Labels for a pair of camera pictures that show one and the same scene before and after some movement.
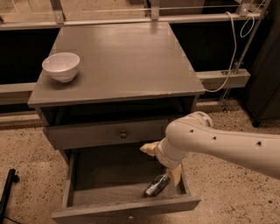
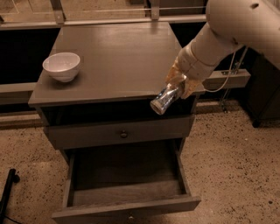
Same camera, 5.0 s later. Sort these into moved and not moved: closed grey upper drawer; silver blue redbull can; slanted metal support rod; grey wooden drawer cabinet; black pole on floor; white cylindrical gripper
Moved: white cylindrical gripper; silver blue redbull can
Not moved: slanted metal support rod; grey wooden drawer cabinet; closed grey upper drawer; black pole on floor
